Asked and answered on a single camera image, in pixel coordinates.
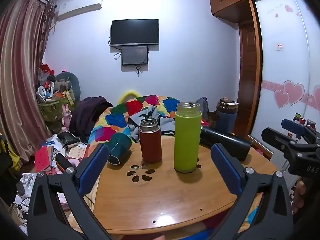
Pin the green cup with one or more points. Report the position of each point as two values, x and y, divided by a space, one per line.
187 140

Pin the yellow curved cushion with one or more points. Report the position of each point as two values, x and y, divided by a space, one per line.
128 93

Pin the grey bag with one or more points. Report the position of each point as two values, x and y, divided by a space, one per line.
203 107

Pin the red and white door sticker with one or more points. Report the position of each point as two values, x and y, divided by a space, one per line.
280 47

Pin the pink rabbit toy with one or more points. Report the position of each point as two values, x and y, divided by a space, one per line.
66 117

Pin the red thermos cup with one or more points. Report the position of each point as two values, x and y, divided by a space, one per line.
151 142

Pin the striped pink curtain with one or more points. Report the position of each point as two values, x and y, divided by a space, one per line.
20 80

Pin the person's right hand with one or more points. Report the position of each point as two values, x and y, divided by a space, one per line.
299 195

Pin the black wall television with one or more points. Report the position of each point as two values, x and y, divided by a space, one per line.
135 32

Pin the black thermos cup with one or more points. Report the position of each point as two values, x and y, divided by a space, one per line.
225 140

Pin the red book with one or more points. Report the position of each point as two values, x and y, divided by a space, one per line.
43 160

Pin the white sliding door with hearts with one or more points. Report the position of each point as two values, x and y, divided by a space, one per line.
287 62

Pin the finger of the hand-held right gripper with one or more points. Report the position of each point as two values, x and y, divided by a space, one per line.
275 136
293 127

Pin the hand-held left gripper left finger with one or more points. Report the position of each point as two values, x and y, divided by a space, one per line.
93 168

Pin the brown bottle with blue sleeve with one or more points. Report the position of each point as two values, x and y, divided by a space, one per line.
226 118

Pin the white air conditioner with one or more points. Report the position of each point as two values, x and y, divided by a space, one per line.
78 6

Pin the green basket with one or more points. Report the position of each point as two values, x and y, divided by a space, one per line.
51 112

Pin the teal cup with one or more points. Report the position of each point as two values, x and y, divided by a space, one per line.
118 147

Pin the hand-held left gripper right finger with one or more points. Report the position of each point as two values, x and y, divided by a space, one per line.
226 169

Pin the colourful patterned blanket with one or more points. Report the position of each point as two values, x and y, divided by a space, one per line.
117 120

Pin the dark purple cloth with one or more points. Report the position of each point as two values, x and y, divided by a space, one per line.
85 115

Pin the grey plush pillow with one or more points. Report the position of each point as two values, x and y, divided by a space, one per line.
73 83

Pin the small dark wall panel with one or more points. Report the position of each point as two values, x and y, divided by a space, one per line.
134 55

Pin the wooden wardrobe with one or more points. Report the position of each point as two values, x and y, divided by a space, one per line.
247 67

